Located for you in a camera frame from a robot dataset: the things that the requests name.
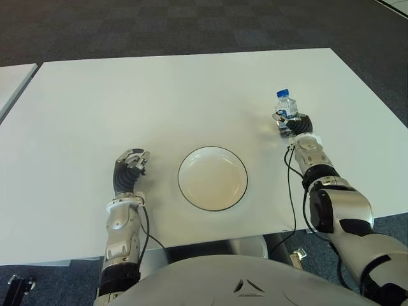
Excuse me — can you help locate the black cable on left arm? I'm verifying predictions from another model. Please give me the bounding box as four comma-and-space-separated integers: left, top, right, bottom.
137, 203, 166, 270

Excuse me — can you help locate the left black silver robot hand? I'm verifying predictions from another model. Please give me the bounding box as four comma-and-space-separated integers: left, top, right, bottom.
113, 148, 151, 196

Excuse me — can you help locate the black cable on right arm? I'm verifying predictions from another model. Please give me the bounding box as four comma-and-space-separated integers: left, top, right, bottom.
270, 148, 309, 254

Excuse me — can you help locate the white plate black rim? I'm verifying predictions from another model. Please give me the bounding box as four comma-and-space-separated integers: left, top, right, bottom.
177, 145, 249, 212

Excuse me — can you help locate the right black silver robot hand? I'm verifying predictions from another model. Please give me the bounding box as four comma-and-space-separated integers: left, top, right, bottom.
272, 110, 315, 138

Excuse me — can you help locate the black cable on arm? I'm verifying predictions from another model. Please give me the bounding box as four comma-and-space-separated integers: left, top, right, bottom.
270, 148, 309, 254
137, 203, 166, 270

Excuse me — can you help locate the white round table pedestal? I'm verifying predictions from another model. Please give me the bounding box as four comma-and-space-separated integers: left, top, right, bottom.
228, 235, 269, 259

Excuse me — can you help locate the clear water bottle blue cap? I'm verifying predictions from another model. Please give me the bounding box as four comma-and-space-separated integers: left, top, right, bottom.
274, 89, 300, 120

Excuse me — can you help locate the grey robot torso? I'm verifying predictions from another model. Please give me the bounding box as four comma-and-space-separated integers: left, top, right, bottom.
108, 254, 377, 306

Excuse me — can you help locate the white board with black edge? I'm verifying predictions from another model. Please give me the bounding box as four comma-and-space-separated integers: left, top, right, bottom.
373, 0, 408, 15

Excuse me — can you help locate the neighbouring white table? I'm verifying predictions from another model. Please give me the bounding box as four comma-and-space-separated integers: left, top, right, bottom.
0, 62, 40, 124

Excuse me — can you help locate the black stand with caster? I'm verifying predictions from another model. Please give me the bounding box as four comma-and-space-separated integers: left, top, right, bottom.
0, 273, 36, 306

